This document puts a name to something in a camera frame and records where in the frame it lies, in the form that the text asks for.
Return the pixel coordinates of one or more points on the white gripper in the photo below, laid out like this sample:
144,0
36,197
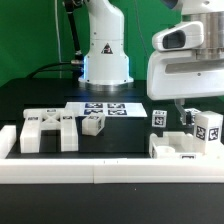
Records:
175,70

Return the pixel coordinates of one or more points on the white chair seat part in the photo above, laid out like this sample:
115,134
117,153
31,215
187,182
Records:
173,145

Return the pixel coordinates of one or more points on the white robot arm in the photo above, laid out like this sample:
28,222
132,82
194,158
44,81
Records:
113,38

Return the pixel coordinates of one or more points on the white chair back part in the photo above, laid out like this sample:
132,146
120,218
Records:
48,119

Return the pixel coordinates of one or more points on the white tagged cube far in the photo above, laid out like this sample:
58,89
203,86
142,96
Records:
190,115

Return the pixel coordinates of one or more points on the white tagged cube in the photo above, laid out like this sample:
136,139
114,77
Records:
190,115
159,118

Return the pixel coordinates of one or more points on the white tagged cube near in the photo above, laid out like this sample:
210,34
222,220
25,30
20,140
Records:
159,118

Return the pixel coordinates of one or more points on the white marker sheet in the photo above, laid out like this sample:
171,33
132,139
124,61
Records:
108,109

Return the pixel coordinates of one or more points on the white U-shaped fence frame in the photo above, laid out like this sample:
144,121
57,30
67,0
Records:
97,171

